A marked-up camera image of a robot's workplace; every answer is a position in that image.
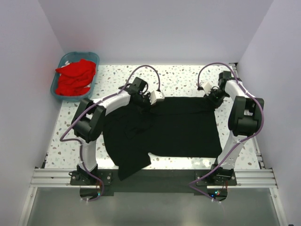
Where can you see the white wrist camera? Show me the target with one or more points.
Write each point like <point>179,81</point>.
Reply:
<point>206,87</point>
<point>156,96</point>

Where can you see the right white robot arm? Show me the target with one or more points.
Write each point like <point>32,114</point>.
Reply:
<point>245,122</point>

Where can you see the red t shirt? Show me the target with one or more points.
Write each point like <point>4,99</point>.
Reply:
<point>75,78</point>

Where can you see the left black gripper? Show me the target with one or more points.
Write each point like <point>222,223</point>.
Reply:
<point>147,107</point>

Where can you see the black t shirt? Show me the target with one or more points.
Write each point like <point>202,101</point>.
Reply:
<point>175,127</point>

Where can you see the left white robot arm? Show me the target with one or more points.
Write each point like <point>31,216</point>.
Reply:
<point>89,122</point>

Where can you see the teal plastic basket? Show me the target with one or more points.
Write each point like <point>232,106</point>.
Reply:
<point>70,58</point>

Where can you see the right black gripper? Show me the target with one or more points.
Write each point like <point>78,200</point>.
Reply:
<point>214,104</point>

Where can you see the aluminium frame rail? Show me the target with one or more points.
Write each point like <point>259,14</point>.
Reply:
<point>51,200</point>

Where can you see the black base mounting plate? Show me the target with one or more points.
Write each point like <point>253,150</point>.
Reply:
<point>144,181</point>

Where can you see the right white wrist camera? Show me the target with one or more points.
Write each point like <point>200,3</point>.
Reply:
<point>206,87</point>

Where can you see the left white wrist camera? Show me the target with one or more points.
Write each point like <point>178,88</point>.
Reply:
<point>156,96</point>

